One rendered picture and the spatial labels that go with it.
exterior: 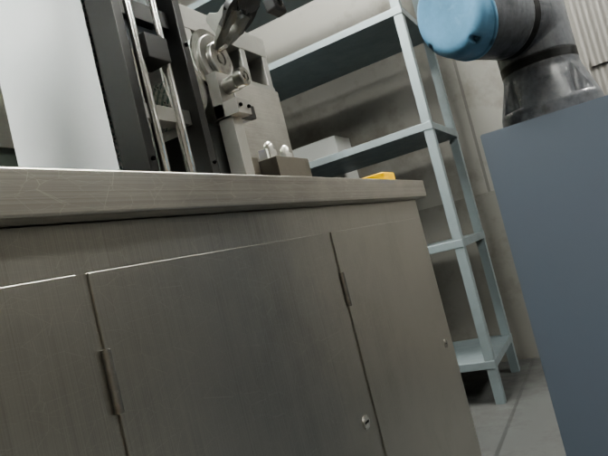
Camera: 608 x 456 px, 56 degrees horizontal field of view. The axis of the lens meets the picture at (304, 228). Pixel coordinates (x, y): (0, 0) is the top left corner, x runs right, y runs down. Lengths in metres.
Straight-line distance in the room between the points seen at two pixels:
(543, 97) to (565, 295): 0.29
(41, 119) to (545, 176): 0.84
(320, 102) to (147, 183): 3.02
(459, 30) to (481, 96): 2.40
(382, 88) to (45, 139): 2.54
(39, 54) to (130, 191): 0.62
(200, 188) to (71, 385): 0.24
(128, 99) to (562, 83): 0.63
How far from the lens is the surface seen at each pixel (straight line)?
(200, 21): 2.00
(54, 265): 0.51
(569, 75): 0.95
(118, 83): 0.87
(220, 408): 0.63
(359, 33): 2.75
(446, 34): 0.87
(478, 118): 3.23
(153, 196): 0.56
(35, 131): 1.12
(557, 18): 0.99
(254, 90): 2.11
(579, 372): 0.93
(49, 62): 1.11
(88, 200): 0.51
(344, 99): 3.48
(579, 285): 0.90
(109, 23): 0.90
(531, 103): 0.93
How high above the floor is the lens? 0.78
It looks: 3 degrees up
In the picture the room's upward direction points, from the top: 14 degrees counter-clockwise
